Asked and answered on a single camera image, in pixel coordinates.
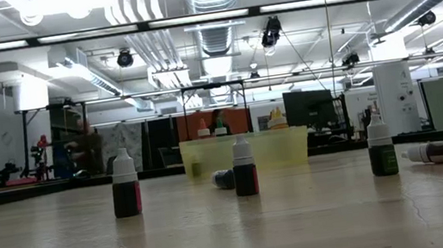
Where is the yellow translucent plastic tray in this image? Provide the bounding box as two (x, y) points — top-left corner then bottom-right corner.
(178, 123), (313, 182)

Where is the small dark screen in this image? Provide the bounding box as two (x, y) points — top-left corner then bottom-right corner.
(255, 115), (274, 132)

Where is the grey mottled wall panel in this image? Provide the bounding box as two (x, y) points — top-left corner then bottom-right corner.
(98, 121), (149, 176)

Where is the orange wall panel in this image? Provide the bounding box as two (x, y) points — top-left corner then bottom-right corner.
(175, 104), (254, 143)

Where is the black aluminium table frame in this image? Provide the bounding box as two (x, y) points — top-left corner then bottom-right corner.
(0, 127), (443, 209)

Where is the large orange food coloring bottle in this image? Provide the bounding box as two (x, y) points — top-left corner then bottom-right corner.
(195, 117), (212, 140)

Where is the white cylindrical column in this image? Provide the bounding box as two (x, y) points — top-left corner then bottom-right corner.
(372, 60), (422, 138)

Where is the small dark red dropper bottle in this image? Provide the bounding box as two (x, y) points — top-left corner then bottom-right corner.
(105, 146), (145, 220)

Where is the small brown dropper bottle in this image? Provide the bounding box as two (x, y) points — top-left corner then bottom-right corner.
(399, 140), (443, 171)

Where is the black computer monitor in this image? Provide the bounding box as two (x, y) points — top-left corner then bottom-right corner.
(281, 85), (338, 135)

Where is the small blue dropper bottle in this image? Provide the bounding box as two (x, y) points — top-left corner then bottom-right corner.
(209, 168), (237, 193)

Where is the small green dropper bottle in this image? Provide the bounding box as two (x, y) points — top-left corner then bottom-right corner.
(363, 112), (401, 178)

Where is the black metal gantry frame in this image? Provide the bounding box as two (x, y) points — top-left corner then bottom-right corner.
(13, 99), (98, 188)

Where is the black ceiling-mounted camera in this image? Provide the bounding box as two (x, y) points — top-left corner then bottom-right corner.
(115, 47), (135, 69)
(415, 9), (438, 28)
(340, 51), (362, 69)
(257, 14), (285, 49)

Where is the small black dropper bottle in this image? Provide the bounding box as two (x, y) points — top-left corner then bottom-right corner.
(228, 132), (261, 198)

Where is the black overhead frame beam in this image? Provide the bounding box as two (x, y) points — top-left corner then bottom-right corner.
(0, 0), (377, 53)

